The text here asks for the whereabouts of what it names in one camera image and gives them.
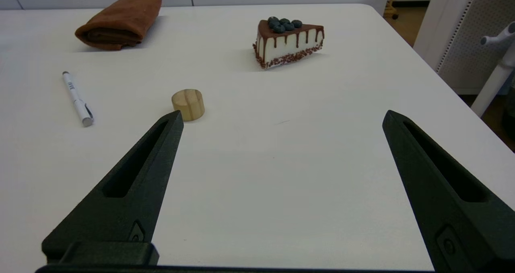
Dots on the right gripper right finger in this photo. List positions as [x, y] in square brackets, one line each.
[454, 200]

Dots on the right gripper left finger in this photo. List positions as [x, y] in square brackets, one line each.
[128, 200]

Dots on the small wooden cylinder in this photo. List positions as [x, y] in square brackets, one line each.
[188, 103]

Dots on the white pen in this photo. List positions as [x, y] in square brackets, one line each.
[76, 98]

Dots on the white side table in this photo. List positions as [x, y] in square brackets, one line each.
[495, 84]

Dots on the white pegboard panel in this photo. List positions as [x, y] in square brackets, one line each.
[474, 31]

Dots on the folded brown towel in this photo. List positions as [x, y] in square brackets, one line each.
[120, 21]

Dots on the wooden stand leg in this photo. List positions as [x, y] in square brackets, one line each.
[390, 1]

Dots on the chocolate blueberry cake slice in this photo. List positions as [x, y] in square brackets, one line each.
[287, 44]

